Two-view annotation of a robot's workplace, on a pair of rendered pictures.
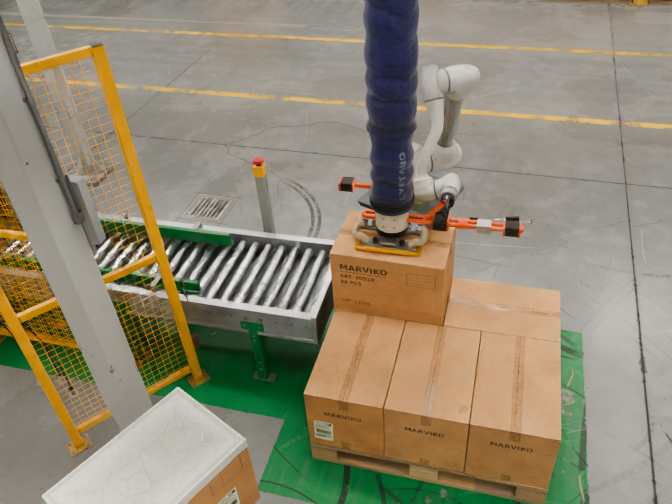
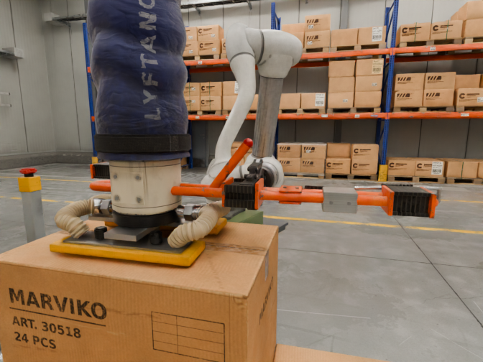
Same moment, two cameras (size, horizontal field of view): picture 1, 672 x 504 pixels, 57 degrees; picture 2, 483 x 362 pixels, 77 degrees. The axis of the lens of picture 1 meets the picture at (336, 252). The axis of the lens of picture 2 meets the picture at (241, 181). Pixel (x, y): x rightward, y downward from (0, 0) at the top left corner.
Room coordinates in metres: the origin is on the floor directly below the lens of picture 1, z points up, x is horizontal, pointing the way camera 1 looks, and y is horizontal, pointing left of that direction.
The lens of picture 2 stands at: (1.85, -0.48, 1.23)
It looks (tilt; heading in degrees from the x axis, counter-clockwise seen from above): 10 degrees down; 355
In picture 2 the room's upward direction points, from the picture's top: straight up
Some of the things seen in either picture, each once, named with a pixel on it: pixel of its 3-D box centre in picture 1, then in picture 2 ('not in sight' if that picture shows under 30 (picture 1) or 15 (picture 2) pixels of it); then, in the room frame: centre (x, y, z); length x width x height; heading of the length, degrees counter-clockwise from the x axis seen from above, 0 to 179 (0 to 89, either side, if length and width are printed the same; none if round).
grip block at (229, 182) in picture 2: (440, 221); (243, 192); (2.55, -0.54, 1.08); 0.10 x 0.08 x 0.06; 162
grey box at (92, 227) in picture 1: (71, 208); not in sight; (2.10, 1.04, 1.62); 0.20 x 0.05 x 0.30; 72
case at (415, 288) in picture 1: (394, 266); (157, 309); (2.62, -0.31, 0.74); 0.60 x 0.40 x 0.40; 70
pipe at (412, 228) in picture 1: (392, 226); (148, 212); (2.62, -0.30, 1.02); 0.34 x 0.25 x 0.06; 72
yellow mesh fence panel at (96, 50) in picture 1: (86, 277); not in sight; (2.37, 1.22, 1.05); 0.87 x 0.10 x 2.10; 124
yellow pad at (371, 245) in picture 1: (388, 243); (128, 240); (2.53, -0.27, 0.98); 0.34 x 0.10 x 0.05; 72
